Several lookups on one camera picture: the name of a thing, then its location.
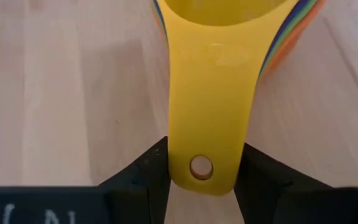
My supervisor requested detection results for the navy blue measuring cup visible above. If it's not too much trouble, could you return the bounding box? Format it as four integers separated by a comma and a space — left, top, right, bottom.
152, 0, 310, 77

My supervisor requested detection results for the green measuring cup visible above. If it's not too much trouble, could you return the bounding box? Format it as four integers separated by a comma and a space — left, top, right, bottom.
151, 0, 319, 78

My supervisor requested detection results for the orange measuring cup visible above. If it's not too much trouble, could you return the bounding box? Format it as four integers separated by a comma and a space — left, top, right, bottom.
150, 0, 326, 80

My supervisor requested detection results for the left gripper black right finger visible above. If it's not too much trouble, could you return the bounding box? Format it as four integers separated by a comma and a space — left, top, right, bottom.
233, 142, 358, 224

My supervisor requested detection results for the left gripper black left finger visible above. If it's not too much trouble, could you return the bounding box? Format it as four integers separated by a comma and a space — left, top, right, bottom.
0, 136, 171, 224

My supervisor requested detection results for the yellow measuring cup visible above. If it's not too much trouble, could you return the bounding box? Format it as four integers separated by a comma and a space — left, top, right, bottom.
152, 0, 301, 197

